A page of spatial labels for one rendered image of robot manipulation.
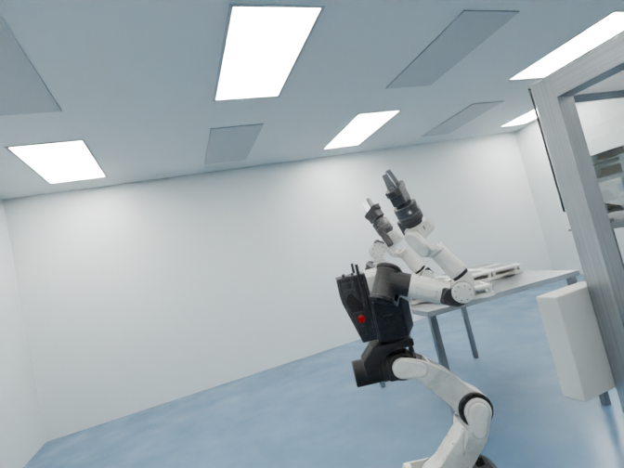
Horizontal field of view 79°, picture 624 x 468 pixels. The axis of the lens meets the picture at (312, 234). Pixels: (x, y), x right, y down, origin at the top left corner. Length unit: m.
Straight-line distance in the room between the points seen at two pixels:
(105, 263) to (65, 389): 1.54
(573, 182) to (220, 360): 4.95
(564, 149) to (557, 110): 0.10
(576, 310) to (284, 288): 4.78
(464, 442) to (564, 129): 1.31
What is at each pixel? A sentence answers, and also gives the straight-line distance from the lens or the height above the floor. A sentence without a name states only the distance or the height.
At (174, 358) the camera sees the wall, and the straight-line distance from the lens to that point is 5.53.
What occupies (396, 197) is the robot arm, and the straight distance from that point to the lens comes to 1.40.
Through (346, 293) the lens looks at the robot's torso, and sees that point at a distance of 1.64.
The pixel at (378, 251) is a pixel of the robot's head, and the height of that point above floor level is 1.30.
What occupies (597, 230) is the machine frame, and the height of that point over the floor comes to 1.24.
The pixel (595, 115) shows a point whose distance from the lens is 1.39.
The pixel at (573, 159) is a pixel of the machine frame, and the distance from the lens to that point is 1.16.
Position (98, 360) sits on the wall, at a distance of 5.60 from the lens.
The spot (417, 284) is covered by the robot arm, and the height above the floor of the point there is 1.15.
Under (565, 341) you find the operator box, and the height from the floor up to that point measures 1.00.
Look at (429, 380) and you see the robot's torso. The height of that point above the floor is 0.73.
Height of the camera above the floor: 1.33
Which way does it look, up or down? 4 degrees up
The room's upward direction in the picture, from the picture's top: 13 degrees counter-clockwise
